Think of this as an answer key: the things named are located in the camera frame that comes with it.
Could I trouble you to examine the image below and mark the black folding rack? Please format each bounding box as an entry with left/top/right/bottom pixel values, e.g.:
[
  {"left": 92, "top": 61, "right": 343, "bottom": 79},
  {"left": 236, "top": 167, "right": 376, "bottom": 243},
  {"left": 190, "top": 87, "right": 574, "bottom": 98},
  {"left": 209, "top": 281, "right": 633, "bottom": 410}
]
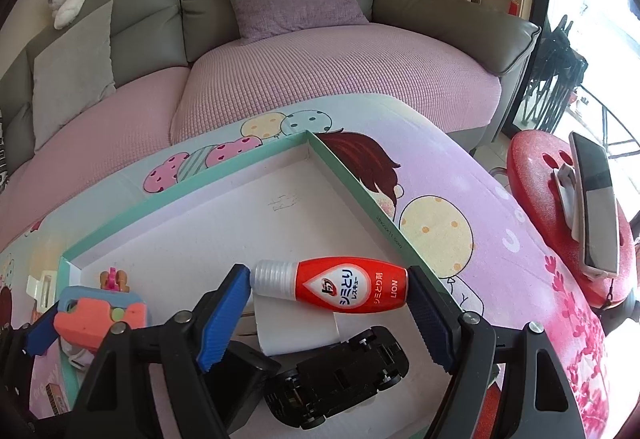
[{"left": 520, "top": 14, "right": 591, "bottom": 135}]

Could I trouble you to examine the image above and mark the white phone stand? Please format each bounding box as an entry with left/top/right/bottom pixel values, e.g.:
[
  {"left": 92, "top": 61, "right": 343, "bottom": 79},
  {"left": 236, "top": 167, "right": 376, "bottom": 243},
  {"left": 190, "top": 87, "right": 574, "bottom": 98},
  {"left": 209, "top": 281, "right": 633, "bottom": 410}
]
[{"left": 551, "top": 163, "right": 618, "bottom": 280}]

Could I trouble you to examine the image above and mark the orange and blue toy gun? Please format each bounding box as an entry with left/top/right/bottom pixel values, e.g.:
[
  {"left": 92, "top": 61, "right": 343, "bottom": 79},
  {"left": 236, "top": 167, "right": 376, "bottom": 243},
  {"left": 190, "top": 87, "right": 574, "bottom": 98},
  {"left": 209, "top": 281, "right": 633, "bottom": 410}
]
[{"left": 54, "top": 286, "right": 151, "bottom": 350}]

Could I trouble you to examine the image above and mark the black toy car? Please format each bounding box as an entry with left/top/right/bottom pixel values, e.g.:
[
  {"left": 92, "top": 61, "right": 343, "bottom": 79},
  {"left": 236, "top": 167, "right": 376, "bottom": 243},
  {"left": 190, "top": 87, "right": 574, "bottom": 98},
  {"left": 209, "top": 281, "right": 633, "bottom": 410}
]
[{"left": 264, "top": 325, "right": 410, "bottom": 431}]

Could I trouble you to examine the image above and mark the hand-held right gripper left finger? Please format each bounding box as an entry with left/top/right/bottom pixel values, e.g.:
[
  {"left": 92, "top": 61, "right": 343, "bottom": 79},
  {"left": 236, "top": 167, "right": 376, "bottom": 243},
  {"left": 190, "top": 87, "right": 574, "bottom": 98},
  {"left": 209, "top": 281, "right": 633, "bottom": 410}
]
[{"left": 70, "top": 263, "right": 252, "bottom": 439}]

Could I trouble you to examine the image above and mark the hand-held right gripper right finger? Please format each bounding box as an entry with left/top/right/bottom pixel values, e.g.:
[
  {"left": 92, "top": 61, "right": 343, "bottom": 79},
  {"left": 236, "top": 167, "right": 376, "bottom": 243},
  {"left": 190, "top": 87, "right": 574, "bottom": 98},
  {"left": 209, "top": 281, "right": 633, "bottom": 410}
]
[{"left": 406, "top": 265, "right": 586, "bottom": 439}]

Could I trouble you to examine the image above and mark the smartphone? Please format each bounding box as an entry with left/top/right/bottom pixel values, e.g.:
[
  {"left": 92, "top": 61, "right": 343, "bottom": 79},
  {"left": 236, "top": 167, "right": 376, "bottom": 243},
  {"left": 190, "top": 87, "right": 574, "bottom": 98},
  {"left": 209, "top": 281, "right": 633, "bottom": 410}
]
[{"left": 569, "top": 132, "right": 621, "bottom": 277}]

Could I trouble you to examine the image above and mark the red bottle with white cap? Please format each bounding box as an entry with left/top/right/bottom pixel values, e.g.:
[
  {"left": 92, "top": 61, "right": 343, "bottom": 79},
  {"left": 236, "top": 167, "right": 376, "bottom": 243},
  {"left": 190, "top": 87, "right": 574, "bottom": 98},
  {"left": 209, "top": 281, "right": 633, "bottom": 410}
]
[{"left": 250, "top": 257, "right": 410, "bottom": 316}]

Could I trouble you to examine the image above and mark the black charger plug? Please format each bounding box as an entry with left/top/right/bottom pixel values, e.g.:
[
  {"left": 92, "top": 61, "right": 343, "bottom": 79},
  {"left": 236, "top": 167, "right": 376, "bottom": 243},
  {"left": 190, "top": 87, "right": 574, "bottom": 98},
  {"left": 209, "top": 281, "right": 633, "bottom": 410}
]
[{"left": 220, "top": 339, "right": 281, "bottom": 437}]

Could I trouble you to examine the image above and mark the grey sofa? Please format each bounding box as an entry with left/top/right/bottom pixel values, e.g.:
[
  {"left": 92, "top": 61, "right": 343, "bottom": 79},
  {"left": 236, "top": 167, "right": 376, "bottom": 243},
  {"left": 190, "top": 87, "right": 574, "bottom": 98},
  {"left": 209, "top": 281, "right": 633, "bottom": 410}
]
[{"left": 0, "top": 0, "right": 542, "bottom": 200}]

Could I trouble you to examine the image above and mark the red plastic stool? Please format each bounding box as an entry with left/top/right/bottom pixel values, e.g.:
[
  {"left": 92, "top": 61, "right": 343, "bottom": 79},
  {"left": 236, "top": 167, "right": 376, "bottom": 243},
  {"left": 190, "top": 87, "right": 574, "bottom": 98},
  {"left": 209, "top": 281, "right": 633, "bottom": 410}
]
[{"left": 506, "top": 129, "right": 638, "bottom": 307}]

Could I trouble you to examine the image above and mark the small pink toy figure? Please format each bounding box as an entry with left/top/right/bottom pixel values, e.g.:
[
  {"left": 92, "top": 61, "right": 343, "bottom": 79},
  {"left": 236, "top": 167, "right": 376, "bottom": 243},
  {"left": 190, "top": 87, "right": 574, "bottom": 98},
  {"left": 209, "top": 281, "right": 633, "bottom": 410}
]
[{"left": 99, "top": 267, "right": 132, "bottom": 292}]

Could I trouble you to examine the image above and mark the teal cardboard tray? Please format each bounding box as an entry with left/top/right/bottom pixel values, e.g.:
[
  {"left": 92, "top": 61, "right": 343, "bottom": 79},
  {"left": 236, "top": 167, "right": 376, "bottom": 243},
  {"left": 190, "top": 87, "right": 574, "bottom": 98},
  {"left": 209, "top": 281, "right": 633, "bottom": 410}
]
[{"left": 59, "top": 129, "right": 481, "bottom": 439}]

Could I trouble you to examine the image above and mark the white hair clip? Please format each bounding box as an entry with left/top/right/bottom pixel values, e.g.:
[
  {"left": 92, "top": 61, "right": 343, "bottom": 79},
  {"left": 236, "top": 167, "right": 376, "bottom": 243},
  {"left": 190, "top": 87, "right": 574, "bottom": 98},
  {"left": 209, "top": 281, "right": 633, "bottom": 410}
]
[{"left": 26, "top": 271, "right": 62, "bottom": 315}]

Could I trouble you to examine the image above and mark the grey cushion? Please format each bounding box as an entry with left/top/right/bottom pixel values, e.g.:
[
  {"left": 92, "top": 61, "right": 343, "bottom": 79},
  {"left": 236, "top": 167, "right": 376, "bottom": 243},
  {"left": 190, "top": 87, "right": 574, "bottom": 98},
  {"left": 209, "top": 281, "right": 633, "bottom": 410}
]
[{"left": 32, "top": 0, "right": 117, "bottom": 151}]

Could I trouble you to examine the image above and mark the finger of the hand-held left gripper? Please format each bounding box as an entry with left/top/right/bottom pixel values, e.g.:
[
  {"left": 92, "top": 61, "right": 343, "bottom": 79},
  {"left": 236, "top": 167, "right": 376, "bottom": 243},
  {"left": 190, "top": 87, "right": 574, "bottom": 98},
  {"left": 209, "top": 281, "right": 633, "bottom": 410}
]
[{"left": 0, "top": 306, "right": 63, "bottom": 420}]

